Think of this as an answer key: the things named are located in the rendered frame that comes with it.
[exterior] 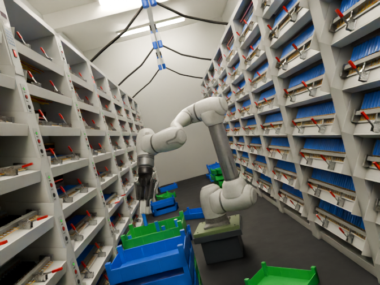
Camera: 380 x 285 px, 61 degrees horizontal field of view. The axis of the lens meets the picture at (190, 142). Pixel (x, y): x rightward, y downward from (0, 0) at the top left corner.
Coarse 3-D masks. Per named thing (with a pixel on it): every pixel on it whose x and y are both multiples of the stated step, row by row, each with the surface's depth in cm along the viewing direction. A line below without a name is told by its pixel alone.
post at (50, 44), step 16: (32, 48) 195; (48, 48) 196; (64, 64) 200; (48, 80) 196; (64, 80) 196; (48, 112) 196; (64, 112) 197; (64, 144) 197; (80, 144) 198; (64, 176) 198; (80, 176) 198; (96, 208) 199; (112, 256) 200
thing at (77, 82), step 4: (68, 64) 205; (68, 68) 206; (72, 72) 221; (72, 76) 212; (76, 76) 221; (72, 80) 213; (76, 80) 221; (80, 80) 230; (84, 80) 247; (88, 80) 266; (92, 80) 266; (76, 84) 250; (80, 84) 230; (84, 84) 240; (88, 84) 251; (92, 84) 266; (88, 88) 251; (92, 88) 263
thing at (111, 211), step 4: (104, 192) 268; (108, 192) 268; (112, 192) 267; (116, 192) 267; (120, 192) 269; (116, 200) 249; (120, 200) 255; (116, 204) 238; (108, 208) 208; (112, 208) 222; (116, 208) 239; (108, 212) 209; (112, 212) 222
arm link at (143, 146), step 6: (144, 132) 168; (150, 132) 169; (138, 138) 169; (144, 138) 166; (150, 138) 164; (138, 144) 167; (144, 144) 165; (150, 144) 163; (138, 150) 166; (144, 150) 165; (150, 150) 164
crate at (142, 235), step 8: (152, 224) 173; (160, 224) 173; (168, 224) 172; (184, 224) 163; (128, 232) 167; (136, 232) 173; (144, 232) 173; (152, 232) 173; (160, 232) 153; (168, 232) 153; (176, 232) 153; (128, 240) 153; (136, 240) 153; (144, 240) 153; (152, 240) 153; (160, 240) 153; (128, 248) 153
